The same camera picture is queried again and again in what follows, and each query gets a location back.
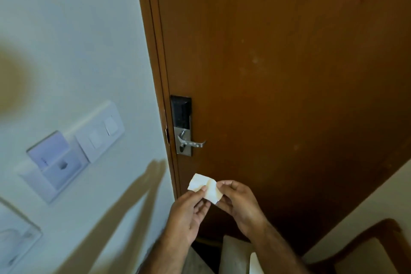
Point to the person's right thumb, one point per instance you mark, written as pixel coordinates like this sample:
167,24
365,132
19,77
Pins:
222,205

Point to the person's right hand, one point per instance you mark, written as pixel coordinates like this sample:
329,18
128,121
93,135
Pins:
240,206

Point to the white tissue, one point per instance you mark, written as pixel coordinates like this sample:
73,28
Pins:
205,187

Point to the person's left thumb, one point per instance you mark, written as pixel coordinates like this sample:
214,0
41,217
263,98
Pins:
192,194

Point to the person's left forearm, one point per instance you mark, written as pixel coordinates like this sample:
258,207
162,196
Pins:
160,256

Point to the person's right forearm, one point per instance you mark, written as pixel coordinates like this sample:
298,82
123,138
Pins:
276,248

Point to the brown wooden door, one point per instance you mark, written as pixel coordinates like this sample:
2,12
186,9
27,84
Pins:
289,90

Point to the brown door frame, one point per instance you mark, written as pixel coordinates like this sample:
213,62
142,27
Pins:
155,68

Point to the brown wooden chair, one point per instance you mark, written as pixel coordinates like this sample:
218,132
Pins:
369,245

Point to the silver electronic door lock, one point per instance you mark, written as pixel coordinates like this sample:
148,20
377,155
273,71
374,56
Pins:
181,123

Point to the clear wall-mounted panel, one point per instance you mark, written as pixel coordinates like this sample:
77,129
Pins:
16,238

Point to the white key card holder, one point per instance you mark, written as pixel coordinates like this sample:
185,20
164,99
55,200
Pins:
53,171

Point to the white key card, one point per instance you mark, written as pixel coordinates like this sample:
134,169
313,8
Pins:
48,150

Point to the white double light switch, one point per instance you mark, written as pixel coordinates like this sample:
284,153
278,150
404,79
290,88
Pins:
100,132

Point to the person's left hand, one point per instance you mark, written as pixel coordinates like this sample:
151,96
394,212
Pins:
183,219

